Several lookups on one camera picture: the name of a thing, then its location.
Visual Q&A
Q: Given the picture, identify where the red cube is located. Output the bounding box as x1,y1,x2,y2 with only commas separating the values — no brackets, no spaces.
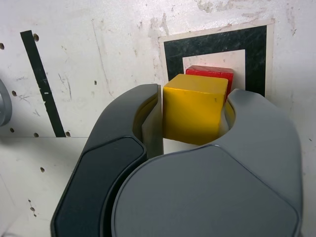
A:
185,65,235,103

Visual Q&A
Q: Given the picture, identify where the yellow cube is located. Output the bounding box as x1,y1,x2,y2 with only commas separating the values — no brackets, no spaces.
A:
161,73,229,147

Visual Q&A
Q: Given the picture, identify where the black tape square outline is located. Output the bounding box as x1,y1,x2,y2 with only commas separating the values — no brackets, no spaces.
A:
163,24,268,98

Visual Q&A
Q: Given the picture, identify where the black tape strip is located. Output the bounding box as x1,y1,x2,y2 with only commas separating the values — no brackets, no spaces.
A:
20,30,67,138

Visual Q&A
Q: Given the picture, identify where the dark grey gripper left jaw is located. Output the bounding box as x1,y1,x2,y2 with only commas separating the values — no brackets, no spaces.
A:
50,83,164,237

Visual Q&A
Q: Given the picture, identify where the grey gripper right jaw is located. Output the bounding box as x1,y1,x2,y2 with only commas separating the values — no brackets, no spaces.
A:
111,88,304,237

